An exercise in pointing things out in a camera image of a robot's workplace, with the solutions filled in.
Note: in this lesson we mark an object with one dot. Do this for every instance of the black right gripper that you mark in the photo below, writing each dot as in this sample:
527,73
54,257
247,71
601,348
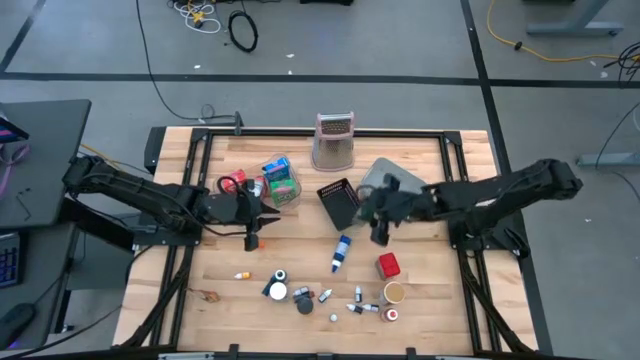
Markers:
400,205

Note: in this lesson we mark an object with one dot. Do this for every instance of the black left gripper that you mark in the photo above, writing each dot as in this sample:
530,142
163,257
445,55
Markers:
227,207

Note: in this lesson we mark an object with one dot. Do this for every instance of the small green carton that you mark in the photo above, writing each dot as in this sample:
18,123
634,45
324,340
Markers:
284,192

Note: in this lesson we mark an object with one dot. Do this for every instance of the red carton with grey side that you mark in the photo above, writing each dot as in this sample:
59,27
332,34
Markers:
258,186

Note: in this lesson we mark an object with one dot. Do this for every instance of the grey plastic bin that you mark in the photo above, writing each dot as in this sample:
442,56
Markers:
400,172

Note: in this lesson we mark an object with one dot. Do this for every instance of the small red carton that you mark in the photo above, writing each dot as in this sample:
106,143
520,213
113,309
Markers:
234,181

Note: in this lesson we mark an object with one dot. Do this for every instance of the clear plastic bin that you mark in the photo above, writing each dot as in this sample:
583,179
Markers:
255,165

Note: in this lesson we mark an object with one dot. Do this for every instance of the blue food colouring bottle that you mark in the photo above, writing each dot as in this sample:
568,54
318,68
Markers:
343,250

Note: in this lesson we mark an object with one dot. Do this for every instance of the red paprika tin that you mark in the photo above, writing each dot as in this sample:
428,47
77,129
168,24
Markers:
388,265

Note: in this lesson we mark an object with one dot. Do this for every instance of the small yellow dropper bottle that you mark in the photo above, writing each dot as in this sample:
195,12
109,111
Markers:
243,275

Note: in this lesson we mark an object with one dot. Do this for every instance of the black white round cap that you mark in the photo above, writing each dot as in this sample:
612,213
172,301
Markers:
278,291

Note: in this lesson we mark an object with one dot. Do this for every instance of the small dark dropper bottle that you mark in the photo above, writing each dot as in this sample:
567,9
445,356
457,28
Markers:
358,295
354,309
371,308
325,296
301,291

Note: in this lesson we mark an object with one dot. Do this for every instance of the tan lid spice jar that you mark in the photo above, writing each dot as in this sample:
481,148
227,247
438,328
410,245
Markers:
393,293

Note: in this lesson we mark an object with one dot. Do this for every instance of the orange turmeric bottle black lid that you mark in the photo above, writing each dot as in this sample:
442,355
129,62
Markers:
303,305

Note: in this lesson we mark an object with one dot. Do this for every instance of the red food colouring bottle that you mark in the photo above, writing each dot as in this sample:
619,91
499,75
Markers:
390,314

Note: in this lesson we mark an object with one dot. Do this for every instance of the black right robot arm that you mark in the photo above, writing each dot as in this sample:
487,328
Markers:
500,197

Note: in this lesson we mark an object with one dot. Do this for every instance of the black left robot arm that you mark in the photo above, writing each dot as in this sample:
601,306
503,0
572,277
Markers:
145,192

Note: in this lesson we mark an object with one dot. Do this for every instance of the black plastic basket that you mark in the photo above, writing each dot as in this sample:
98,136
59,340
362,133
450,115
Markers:
340,205

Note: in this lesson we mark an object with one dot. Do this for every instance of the metal mesh basket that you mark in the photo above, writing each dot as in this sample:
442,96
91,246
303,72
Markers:
332,150

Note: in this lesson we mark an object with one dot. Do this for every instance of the small brown scrap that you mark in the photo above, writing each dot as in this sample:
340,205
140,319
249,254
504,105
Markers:
211,297

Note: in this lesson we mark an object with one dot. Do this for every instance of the black side desk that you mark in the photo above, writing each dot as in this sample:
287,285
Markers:
50,150

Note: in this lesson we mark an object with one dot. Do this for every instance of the grey desk foot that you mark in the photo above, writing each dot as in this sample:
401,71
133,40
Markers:
607,160

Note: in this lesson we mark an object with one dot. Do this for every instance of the backlit keyboard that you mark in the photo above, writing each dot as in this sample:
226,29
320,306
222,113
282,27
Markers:
10,260

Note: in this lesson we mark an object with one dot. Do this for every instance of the desk with grey legs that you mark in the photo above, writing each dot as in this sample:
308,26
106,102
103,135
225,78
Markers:
575,31

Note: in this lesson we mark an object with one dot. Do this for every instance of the tablet screen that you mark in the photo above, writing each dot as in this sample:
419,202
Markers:
10,132

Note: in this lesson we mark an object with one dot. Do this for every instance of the black computer mouse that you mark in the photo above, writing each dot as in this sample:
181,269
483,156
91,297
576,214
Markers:
17,320

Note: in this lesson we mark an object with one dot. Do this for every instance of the black aluminium table frame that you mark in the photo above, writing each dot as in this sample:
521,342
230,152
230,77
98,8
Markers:
325,133

